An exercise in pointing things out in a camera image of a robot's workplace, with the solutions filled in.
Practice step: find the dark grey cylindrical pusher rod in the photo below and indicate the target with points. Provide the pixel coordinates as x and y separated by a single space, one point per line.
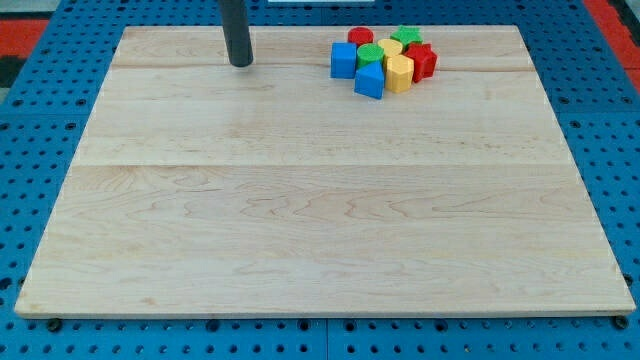
235 25

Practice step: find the blue cube block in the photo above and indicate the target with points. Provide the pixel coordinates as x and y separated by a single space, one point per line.
343 60

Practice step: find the red cylinder block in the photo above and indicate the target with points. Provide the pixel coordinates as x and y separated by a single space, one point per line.
360 35

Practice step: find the green cylinder block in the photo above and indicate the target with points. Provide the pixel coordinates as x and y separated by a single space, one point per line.
368 53

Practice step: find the blue triangle block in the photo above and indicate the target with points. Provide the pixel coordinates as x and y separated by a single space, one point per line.
370 81

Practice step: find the yellow cylinder block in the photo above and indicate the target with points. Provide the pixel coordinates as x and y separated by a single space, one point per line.
390 48

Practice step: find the green star block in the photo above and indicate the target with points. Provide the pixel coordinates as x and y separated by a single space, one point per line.
407 35

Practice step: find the yellow hexagon block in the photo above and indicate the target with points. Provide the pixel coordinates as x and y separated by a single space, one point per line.
399 73

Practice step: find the light wooden board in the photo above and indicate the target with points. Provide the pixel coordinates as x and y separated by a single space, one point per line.
200 190

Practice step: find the red star block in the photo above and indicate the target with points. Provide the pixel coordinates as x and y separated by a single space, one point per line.
424 59

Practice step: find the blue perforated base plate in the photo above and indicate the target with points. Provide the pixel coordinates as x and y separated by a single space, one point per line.
42 116

